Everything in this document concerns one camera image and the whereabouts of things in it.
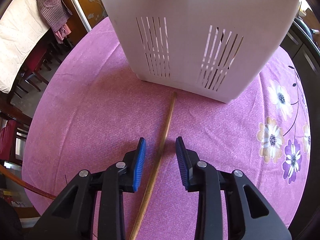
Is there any white hanging cloth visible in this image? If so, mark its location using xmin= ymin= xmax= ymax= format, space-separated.
xmin=1 ymin=0 xmax=49 ymax=94

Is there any white plastic utensil holder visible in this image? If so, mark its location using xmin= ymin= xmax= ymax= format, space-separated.
xmin=102 ymin=0 xmax=299 ymax=103

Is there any dark wooden chopstick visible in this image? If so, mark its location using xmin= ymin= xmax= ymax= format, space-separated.
xmin=0 ymin=165 xmax=56 ymax=200

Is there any purple checked apron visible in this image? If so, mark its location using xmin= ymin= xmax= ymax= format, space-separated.
xmin=37 ymin=0 xmax=72 ymax=44

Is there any pink floral tablecloth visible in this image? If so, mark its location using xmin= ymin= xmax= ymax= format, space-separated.
xmin=21 ymin=16 xmax=312 ymax=240

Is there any bamboo chopstick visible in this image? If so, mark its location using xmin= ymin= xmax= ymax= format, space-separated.
xmin=129 ymin=92 xmax=177 ymax=240

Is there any glass sliding door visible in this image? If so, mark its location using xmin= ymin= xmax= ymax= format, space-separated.
xmin=71 ymin=0 xmax=107 ymax=32

